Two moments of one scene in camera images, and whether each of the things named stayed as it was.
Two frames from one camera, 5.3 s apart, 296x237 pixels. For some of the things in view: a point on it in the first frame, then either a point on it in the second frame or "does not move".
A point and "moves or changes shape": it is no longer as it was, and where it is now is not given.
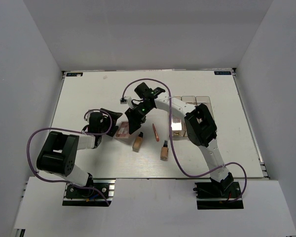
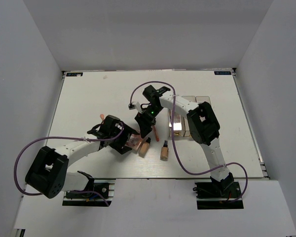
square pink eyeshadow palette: (123, 130) moves or changes shape
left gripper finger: (112, 131) → (120, 146)
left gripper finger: (114, 116) → (127, 131)
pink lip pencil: (156, 133) does not move
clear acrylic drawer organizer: (179, 127) does not move
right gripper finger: (134, 122) → (145, 125)
